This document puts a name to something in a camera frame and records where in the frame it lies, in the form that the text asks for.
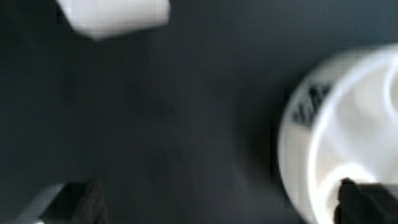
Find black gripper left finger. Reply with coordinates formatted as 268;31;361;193
16;179;107;224

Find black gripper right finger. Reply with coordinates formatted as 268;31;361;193
334;178;398;224

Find white round stool seat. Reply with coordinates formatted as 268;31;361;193
277;43;398;224

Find white stool leg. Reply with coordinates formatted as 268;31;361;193
57;0;171;40

